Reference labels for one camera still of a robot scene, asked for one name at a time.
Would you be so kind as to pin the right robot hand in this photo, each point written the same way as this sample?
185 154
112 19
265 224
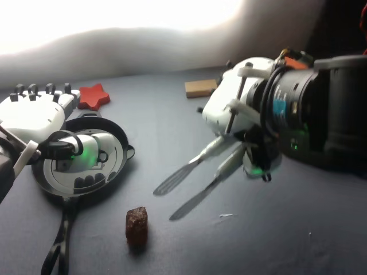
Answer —
223 103

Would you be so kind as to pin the red star block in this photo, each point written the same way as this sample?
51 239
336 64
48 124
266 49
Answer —
94 96

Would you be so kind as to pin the metal slotted tongs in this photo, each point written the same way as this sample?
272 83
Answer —
175 180

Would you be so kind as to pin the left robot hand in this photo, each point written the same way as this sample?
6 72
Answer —
31 114

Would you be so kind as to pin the grey table cloth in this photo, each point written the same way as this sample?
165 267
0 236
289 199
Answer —
172 143

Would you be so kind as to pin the brown meat chunk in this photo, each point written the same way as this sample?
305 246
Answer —
137 226

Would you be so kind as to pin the rectangular wooden block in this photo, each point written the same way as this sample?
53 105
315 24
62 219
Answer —
200 88

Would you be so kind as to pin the black frying pan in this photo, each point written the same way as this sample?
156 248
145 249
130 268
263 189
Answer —
114 131

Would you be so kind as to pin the white backdrop sheet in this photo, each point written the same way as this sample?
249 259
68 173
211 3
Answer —
143 43

